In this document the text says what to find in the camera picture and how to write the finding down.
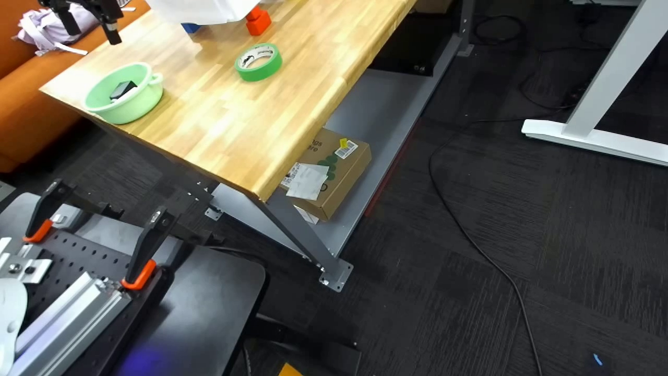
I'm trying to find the white plastic drawer unit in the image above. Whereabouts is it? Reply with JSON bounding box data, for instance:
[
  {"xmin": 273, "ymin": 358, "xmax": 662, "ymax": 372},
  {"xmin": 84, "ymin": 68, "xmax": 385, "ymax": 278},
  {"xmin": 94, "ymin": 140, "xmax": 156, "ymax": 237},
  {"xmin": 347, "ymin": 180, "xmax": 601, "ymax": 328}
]
[{"xmin": 143, "ymin": 0, "xmax": 264, "ymax": 27}]

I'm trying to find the light green plastic bowl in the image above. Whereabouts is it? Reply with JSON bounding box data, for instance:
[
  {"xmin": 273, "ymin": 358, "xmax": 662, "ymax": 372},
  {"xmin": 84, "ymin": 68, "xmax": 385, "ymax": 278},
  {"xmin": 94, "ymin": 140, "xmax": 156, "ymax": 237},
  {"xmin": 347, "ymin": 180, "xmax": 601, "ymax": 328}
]
[{"xmin": 81, "ymin": 60, "xmax": 167, "ymax": 128}]

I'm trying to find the lilac cloth bag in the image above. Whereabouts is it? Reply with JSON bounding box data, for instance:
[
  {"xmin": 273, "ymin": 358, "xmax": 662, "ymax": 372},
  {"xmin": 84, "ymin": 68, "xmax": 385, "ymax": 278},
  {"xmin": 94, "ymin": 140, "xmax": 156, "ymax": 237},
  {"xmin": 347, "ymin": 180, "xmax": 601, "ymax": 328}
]
[{"xmin": 14, "ymin": 4, "xmax": 101, "ymax": 59}]

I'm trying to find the orange sofa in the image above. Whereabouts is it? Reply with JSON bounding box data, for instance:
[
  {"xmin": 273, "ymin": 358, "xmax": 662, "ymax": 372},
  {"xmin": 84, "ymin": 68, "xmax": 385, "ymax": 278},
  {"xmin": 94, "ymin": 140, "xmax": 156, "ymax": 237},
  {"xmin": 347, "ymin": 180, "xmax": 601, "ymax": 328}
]
[{"xmin": 0, "ymin": 0, "xmax": 153, "ymax": 176}]

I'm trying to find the red block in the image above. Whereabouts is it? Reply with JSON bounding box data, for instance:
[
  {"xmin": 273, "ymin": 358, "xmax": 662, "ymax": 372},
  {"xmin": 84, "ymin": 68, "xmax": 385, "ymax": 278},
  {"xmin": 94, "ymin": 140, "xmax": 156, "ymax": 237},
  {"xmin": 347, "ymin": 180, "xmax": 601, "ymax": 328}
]
[{"xmin": 244, "ymin": 4, "xmax": 273, "ymax": 37}]

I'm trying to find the green tape roll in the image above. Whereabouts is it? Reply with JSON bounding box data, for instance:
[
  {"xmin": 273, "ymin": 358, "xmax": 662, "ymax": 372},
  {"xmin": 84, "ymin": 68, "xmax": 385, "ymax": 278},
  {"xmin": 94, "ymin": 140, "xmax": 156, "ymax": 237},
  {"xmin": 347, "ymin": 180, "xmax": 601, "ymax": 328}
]
[{"xmin": 234, "ymin": 41, "xmax": 285, "ymax": 84}]

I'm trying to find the black perforated board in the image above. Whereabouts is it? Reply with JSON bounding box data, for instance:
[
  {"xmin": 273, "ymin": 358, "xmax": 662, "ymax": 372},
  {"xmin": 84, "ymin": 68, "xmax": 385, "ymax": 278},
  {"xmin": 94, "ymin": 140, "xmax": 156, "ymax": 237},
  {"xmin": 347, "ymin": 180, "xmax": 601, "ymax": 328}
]
[{"xmin": 21, "ymin": 227, "xmax": 148, "ymax": 324}]

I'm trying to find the white paper sheet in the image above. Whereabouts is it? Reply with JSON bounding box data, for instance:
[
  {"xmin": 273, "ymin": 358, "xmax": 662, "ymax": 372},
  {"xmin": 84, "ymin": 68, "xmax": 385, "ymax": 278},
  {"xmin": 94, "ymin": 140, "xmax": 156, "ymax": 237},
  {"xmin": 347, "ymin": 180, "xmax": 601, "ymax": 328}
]
[{"xmin": 284, "ymin": 160, "xmax": 331, "ymax": 202}]

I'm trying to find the brown cardboard box with labels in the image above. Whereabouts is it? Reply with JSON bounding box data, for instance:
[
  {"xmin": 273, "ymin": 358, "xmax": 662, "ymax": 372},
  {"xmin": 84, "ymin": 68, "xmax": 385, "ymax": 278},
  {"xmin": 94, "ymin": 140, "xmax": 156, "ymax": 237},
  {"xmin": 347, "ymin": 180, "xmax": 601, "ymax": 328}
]
[{"xmin": 278, "ymin": 124, "xmax": 373, "ymax": 223}]

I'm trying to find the silver aluminium extrusion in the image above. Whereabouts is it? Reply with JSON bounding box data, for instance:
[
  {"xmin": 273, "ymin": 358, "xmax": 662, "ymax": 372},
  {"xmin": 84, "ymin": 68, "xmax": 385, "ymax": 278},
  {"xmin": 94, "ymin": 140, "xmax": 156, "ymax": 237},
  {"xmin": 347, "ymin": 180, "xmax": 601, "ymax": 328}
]
[{"xmin": 7, "ymin": 270, "xmax": 134, "ymax": 376}]

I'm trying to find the black flat seat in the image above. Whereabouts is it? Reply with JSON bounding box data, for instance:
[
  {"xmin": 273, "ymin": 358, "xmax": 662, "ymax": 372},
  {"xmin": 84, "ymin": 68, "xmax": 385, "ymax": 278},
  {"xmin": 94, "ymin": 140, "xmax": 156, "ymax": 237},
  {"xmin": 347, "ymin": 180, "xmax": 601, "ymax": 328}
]
[{"xmin": 103, "ymin": 244, "xmax": 269, "ymax": 376}]

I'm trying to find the white rounded housing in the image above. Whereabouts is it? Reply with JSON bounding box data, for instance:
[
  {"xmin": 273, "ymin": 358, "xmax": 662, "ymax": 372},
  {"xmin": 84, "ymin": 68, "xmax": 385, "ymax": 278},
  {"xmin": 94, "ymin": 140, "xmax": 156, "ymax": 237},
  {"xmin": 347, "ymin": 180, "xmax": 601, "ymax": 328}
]
[{"xmin": 0, "ymin": 276, "xmax": 32, "ymax": 376}]

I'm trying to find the white desk foot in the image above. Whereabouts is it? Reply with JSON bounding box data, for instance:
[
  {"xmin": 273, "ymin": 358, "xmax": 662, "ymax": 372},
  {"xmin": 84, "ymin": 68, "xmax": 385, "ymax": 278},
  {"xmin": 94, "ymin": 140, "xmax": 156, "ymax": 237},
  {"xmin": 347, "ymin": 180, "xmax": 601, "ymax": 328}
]
[{"xmin": 570, "ymin": 0, "xmax": 643, "ymax": 9}]

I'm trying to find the black clamp orange handle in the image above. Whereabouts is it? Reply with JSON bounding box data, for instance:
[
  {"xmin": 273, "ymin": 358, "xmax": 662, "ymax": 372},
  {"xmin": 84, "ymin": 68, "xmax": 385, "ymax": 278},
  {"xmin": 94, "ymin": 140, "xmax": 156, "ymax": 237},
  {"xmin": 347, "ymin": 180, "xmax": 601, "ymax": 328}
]
[
  {"xmin": 118, "ymin": 206, "xmax": 176, "ymax": 294},
  {"xmin": 21, "ymin": 178, "xmax": 90, "ymax": 244}
]

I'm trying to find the silver metal bracket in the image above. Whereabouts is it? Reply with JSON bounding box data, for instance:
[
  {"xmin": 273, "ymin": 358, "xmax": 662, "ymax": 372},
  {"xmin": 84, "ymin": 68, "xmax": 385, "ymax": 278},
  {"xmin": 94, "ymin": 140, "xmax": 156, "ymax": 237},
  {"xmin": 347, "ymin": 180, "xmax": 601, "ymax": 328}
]
[{"xmin": 0, "ymin": 234, "xmax": 57, "ymax": 285}]

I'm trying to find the wooden table with metal frame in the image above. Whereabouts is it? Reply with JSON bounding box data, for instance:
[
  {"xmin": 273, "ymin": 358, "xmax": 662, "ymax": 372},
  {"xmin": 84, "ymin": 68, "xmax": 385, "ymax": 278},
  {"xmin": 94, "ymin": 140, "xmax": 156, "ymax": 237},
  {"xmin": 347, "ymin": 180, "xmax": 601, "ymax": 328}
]
[{"xmin": 204, "ymin": 0, "xmax": 480, "ymax": 294}]

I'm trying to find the black floor cable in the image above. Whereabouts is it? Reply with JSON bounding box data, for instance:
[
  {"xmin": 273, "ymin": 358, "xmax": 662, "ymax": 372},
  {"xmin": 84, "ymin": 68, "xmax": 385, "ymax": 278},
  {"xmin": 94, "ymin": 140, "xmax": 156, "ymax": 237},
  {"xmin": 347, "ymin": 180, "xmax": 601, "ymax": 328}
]
[{"xmin": 426, "ymin": 146, "xmax": 546, "ymax": 376}]

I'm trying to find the white desk leg frame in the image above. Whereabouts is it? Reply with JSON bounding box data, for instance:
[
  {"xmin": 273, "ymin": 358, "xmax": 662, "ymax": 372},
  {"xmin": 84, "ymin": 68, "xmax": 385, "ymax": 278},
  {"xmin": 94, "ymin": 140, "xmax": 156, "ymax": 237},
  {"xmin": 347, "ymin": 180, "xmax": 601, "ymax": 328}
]
[{"xmin": 520, "ymin": 0, "xmax": 668, "ymax": 169}]

